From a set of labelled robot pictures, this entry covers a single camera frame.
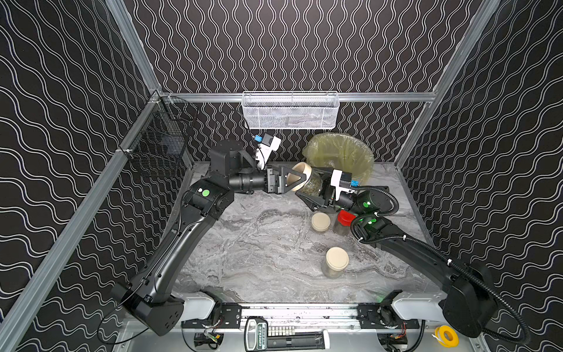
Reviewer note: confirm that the jar with cream lid back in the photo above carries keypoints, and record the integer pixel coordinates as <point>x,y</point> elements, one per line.
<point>320,222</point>

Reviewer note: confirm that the jar with cream lid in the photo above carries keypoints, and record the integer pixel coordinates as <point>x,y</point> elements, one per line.
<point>335,262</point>
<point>320,222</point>

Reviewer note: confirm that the black wire basket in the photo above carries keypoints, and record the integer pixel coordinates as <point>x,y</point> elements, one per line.
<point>159,145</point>

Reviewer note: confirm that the white wire mesh basket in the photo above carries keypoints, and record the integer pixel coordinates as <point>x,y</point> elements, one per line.
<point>285,110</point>

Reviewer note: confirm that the jar with red lid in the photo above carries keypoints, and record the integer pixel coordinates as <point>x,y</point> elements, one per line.
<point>343,222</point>

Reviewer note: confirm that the tan jar lid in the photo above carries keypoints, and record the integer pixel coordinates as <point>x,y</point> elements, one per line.
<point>299,176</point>

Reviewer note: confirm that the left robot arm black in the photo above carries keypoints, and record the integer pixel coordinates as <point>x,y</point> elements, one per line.
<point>148,296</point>

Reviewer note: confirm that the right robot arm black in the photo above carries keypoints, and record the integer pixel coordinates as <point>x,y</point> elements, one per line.
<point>467,301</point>

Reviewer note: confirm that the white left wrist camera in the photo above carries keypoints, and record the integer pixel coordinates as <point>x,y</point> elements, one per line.
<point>266,144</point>

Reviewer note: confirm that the glass jar with tea leaves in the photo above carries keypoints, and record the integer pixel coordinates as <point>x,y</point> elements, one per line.
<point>313,187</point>

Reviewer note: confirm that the jar with cream lid front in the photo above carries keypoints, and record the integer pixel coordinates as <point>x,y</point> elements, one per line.
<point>335,262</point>

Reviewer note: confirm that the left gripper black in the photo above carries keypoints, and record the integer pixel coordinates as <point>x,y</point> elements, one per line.
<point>272,180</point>

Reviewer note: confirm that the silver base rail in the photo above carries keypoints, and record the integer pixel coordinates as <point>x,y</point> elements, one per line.
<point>202,314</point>

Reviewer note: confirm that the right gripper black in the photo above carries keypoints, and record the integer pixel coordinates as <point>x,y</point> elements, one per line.
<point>328,191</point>

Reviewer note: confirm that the yellow tape roll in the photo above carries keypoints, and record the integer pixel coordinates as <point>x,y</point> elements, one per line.
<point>446,336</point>

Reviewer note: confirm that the trash bin with yellow bag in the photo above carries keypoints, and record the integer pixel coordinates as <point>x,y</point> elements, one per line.
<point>341,152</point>

